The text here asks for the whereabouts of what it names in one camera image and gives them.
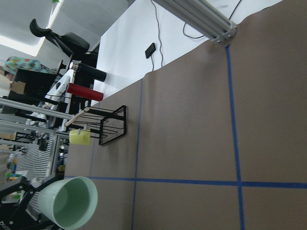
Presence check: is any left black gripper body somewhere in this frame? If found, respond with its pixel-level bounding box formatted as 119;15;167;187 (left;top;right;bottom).
0;177;55;230

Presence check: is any pale green cup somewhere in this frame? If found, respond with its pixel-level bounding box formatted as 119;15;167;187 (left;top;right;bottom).
38;177;98;230

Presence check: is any yellow cup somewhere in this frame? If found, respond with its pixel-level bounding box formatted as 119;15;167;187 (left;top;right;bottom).
69;129;91;145

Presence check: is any red thermos bottle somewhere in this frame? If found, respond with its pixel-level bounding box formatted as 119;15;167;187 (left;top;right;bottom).
67;83;104;101

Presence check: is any black thermos bottle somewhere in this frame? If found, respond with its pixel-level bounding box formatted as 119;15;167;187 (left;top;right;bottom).
69;62;106;82

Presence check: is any small black puck device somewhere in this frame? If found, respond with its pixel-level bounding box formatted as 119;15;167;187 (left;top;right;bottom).
145;43;156;59

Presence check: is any black wire cup rack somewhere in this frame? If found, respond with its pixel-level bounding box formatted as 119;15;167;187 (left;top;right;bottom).
67;105;127;146

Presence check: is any aluminium frame post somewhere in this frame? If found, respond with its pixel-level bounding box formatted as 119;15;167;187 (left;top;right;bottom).
156;0;237;43

